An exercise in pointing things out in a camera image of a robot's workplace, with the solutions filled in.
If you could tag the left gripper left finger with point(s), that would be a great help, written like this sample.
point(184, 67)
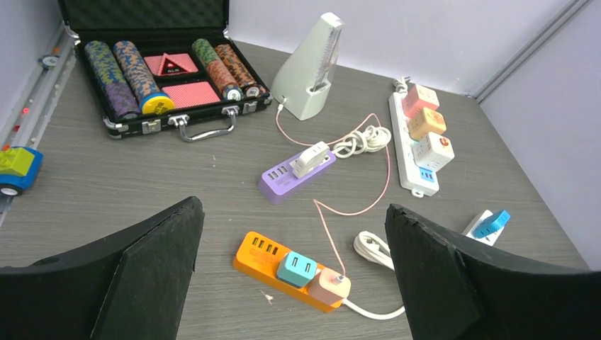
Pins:
point(131, 284)

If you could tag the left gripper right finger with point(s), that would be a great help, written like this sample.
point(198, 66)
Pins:
point(454, 287)

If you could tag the blue charger adapter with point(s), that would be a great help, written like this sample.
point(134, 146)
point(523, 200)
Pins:
point(491, 224)

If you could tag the salmon pink charger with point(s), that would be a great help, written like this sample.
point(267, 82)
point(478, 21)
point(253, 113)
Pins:
point(329, 286)

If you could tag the white cube socket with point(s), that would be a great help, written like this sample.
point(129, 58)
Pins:
point(433, 152)

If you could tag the teal charger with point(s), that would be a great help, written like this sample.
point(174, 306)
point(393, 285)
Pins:
point(296, 269)

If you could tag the tan dragon cube socket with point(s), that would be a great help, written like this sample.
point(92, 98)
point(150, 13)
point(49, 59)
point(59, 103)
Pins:
point(424, 121)

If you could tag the purple power strip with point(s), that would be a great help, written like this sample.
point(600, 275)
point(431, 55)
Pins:
point(279, 182)

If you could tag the white adapter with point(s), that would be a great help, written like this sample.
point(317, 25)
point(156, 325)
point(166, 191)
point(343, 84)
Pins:
point(309, 159)

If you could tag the pink cube socket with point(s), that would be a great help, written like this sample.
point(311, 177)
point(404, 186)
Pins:
point(419, 97)

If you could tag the white grey power strip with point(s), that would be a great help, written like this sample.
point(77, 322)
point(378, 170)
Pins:
point(490, 240)

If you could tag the long white colourful power strip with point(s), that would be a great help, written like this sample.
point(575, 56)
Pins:
point(420, 182)

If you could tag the orange power strip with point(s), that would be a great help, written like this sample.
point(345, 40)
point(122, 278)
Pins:
point(259, 256)

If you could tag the orange blue toy car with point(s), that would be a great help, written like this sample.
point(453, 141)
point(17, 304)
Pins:
point(19, 168)

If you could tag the black poker chip case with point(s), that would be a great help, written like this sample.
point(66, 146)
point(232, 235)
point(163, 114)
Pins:
point(157, 65)

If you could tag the white metronome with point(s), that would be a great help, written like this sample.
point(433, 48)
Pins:
point(303, 82)

